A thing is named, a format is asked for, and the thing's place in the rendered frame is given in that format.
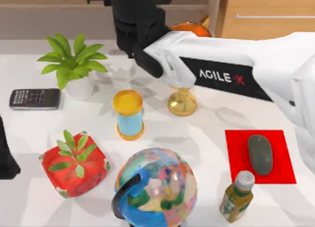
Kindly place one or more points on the pale wooden shelf unit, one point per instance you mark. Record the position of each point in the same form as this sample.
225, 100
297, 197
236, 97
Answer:
49, 15

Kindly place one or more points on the green plant in white pot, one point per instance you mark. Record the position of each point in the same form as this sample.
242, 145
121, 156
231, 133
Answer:
73, 64

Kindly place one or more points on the yellow and blue hourglass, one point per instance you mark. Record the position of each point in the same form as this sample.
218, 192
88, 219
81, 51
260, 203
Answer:
129, 113

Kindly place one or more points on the gold trophy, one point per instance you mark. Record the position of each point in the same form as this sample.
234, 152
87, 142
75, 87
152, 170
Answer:
182, 104

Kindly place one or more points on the wooden cupboard door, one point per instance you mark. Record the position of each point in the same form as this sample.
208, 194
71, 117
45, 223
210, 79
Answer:
265, 3

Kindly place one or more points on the black calculator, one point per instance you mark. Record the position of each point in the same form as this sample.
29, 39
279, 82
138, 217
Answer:
34, 99

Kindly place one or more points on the red pot with green plant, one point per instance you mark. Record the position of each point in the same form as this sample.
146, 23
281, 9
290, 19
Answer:
76, 168

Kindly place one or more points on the red mouse pad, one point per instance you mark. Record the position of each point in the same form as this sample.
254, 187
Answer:
236, 148

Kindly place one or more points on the colourful globe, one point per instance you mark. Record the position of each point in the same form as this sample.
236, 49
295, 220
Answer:
157, 187

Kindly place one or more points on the grey computer mouse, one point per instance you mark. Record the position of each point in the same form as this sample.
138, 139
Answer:
260, 155

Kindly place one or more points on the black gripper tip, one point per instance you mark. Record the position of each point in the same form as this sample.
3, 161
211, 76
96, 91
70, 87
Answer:
6, 158

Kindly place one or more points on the yellow bottle with white cap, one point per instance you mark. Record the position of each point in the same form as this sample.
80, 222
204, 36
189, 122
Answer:
236, 202

